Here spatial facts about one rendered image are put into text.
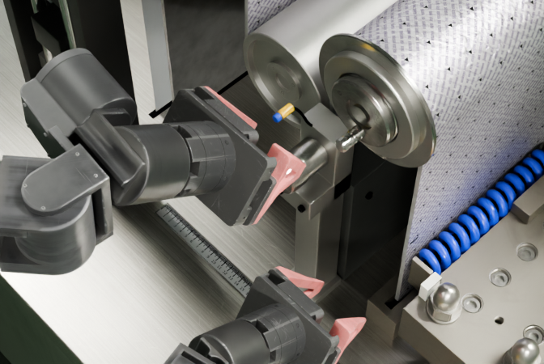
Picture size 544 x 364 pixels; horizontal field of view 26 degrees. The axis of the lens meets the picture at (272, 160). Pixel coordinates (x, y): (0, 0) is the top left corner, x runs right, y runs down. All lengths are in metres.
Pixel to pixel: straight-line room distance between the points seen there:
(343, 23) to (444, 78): 0.16
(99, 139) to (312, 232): 0.47
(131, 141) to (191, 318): 0.57
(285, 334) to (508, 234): 0.32
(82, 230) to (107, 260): 0.60
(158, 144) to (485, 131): 0.45
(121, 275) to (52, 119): 0.57
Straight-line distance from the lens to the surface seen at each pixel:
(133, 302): 1.39
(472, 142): 1.19
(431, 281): 1.23
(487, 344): 1.23
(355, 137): 1.10
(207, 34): 1.45
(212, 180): 0.89
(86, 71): 0.87
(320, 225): 1.25
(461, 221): 1.29
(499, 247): 1.29
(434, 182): 1.17
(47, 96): 0.88
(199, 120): 0.91
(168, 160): 0.84
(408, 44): 1.07
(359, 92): 1.07
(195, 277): 1.40
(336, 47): 1.10
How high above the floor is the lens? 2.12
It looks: 55 degrees down
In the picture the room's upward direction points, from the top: straight up
